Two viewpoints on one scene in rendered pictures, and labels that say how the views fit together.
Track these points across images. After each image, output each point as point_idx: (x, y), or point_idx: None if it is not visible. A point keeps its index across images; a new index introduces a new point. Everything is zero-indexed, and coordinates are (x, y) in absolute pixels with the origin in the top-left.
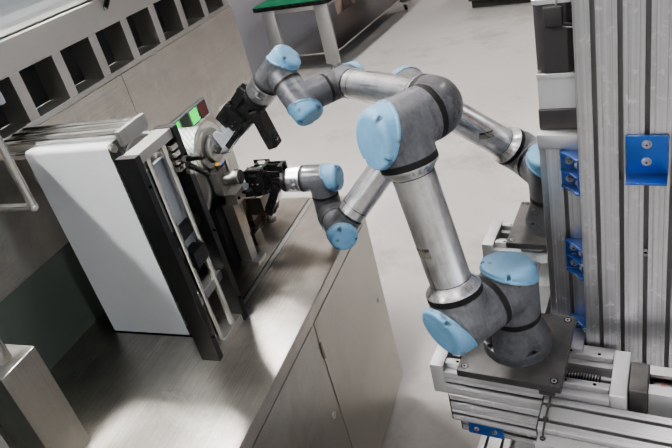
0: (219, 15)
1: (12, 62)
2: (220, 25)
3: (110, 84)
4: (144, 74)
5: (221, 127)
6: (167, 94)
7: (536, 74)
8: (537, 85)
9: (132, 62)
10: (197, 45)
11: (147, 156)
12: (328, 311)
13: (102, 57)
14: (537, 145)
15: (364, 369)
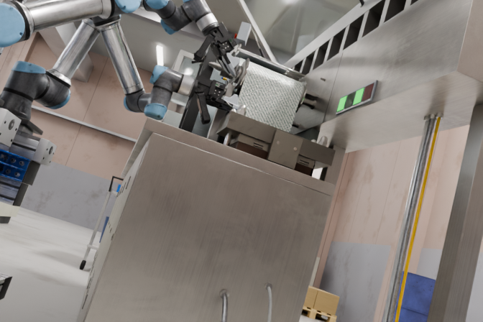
0: None
1: (319, 42)
2: None
3: (336, 57)
4: (353, 52)
5: (239, 60)
6: (356, 71)
7: None
8: None
9: (353, 43)
10: (403, 25)
11: (205, 53)
12: (134, 167)
13: (344, 40)
14: (26, 1)
15: (103, 257)
